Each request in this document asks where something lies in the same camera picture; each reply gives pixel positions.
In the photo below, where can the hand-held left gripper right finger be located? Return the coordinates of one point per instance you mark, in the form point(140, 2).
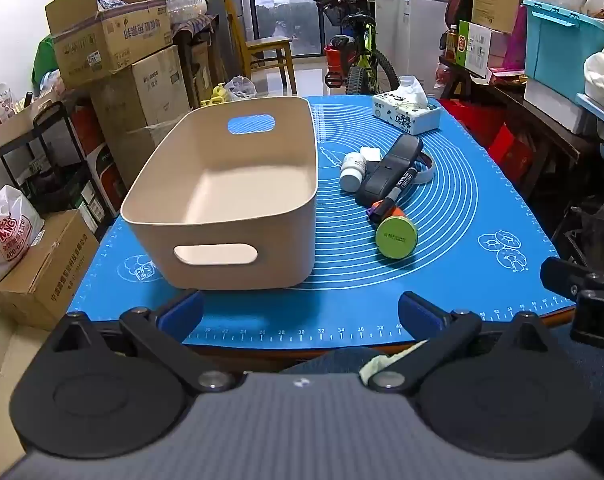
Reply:
point(419, 312)

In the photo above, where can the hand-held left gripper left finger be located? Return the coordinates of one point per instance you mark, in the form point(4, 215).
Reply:
point(182, 312)

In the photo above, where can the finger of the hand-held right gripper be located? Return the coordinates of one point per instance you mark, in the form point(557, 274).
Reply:
point(562, 277)

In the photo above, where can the green lid round jar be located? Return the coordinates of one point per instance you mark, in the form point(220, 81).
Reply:
point(396, 237)

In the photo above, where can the black marker pen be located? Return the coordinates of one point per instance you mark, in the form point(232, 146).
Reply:
point(387, 205)

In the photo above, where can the beige plastic storage bin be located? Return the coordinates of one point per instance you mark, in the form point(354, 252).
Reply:
point(232, 185)

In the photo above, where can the black hard case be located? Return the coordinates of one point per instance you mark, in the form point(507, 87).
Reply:
point(389, 170)

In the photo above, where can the white pill bottle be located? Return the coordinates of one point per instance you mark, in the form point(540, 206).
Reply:
point(353, 172)

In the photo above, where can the blue silicone baking mat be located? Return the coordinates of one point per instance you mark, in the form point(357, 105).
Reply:
point(457, 240)

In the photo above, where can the person's blue trouser leg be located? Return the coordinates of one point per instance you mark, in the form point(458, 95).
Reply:
point(327, 360)

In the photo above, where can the dark wooden side table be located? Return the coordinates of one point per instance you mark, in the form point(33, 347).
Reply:
point(557, 145)

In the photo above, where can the low cardboard box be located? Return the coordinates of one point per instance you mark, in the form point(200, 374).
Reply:
point(52, 270)

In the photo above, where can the white tape roll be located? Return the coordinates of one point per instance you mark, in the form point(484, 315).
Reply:
point(428, 172)

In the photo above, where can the red and black carton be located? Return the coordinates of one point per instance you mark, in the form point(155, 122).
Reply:
point(99, 170)

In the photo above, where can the white foam box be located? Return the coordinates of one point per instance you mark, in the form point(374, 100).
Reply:
point(552, 105)

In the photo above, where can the white red print plastic bag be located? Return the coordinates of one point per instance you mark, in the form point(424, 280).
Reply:
point(9, 240)

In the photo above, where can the black cart rack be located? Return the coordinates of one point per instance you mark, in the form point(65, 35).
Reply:
point(52, 175)

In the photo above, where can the white tissue box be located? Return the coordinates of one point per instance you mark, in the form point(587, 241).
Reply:
point(407, 115)

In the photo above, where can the large cardboard box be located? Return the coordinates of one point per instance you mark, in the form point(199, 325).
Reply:
point(142, 105)

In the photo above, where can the clear plastic bag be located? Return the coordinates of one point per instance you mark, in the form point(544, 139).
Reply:
point(240, 87)

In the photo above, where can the teal plastic storage bin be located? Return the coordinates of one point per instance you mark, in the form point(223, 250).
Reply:
point(562, 45)

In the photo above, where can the green and white box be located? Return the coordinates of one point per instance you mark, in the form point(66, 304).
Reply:
point(474, 47)

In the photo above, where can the cardboard box on cart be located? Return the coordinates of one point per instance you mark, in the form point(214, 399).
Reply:
point(17, 122)

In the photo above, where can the amber drink bottle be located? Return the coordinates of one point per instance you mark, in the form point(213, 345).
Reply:
point(450, 45)

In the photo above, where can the black and green bicycle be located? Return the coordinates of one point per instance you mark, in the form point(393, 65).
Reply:
point(367, 60)

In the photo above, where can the wooden chair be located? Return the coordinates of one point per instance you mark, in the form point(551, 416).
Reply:
point(267, 47)

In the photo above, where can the open cardboard box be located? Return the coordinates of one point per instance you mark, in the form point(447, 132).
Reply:
point(112, 35)

